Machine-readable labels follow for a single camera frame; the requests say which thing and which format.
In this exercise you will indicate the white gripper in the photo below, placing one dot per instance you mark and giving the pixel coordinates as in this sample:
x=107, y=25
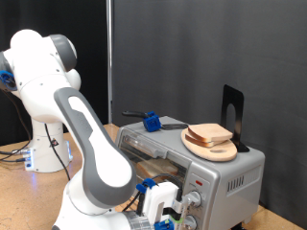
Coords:
x=158, y=195

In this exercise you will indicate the silver oven knob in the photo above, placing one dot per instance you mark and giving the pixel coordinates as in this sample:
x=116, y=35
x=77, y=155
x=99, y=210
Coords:
x=191, y=223
x=195, y=198

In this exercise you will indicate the white bread slice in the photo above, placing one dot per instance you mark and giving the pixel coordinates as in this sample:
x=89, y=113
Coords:
x=200, y=143
x=209, y=131
x=156, y=166

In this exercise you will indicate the metal spatula with blue block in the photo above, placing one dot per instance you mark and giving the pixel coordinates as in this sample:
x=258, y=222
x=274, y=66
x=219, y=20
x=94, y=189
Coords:
x=152, y=123

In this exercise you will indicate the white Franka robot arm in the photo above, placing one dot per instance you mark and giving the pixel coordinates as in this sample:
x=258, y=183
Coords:
x=96, y=166

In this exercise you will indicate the silver toaster oven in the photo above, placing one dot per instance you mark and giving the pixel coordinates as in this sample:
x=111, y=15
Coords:
x=224, y=179

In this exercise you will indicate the wooden cutting board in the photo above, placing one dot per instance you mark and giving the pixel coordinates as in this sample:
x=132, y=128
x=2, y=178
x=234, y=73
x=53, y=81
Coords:
x=211, y=155

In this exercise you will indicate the black metal bookend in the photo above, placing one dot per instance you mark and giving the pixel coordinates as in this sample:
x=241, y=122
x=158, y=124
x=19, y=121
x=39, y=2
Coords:
x=238, y=102

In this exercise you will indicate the vertical metal pole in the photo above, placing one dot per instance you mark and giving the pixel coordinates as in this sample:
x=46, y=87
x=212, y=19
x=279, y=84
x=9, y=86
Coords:
x=110, y=64

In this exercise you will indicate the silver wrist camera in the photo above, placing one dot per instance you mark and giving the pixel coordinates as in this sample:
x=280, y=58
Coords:
x=180, y=214

